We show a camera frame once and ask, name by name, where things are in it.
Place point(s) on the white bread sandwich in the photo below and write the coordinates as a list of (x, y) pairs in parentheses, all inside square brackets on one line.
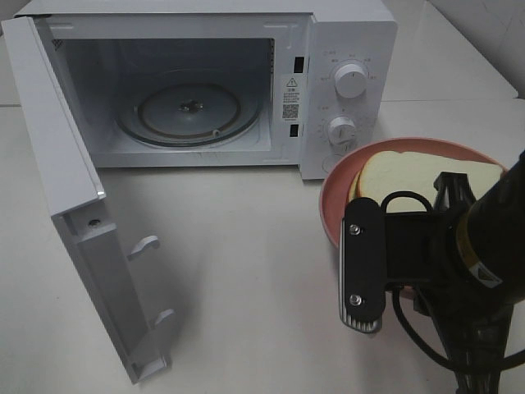
[(389, 171)]

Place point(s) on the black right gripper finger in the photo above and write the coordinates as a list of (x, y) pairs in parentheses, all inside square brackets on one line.
[(452, 188)]

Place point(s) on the round white door-release button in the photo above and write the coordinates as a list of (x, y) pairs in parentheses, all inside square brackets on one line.
[(329, 162)]

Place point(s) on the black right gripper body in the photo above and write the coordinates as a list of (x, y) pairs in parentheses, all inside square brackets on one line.
[(421, 250)]

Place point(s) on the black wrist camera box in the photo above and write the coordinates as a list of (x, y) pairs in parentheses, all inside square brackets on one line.
[(362, 266)]

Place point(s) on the white microwave oven body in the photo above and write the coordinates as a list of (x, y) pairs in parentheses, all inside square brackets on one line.
[(290, 130)]

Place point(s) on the lower white timer knob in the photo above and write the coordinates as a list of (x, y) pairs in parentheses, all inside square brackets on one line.
[(341, 133)]

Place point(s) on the upper white power knob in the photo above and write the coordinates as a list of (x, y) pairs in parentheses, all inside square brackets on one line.
[(350, 79)]

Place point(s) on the pink round plate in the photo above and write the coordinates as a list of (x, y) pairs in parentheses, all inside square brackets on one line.
[(335, 189)]

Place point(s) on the white microwave door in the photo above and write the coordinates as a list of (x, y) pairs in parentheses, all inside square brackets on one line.
[(76, 197)]

